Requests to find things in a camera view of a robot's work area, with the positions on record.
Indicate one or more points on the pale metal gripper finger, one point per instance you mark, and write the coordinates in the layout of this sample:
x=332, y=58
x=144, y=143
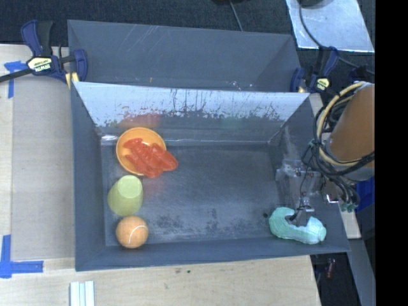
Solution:
x=291, y=218
x=305, y=216

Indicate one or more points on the black cylinder on white bracket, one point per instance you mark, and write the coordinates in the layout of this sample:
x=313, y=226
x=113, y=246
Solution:
x=331, y=199

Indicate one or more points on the grey metal bin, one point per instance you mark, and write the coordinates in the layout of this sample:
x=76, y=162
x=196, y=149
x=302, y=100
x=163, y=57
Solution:
x=207, y=186

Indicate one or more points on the yellow-green cup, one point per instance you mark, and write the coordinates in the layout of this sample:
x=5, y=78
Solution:
x=126, y=194

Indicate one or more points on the pale green lumpy toy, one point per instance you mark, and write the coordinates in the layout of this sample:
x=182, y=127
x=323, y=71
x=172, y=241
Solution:
x=282, y=226

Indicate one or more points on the orange tennis ball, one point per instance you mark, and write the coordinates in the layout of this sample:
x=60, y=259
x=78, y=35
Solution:
x=131, y=232

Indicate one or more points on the red plastic toy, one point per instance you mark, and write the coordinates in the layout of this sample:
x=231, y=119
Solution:
x=150, y=159

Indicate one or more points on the orange bowl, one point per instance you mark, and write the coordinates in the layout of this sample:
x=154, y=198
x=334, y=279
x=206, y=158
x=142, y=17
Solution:
x=130, y=139

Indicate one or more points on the pale wood flat board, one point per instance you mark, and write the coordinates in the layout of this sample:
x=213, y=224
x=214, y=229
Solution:
x=41, y=171

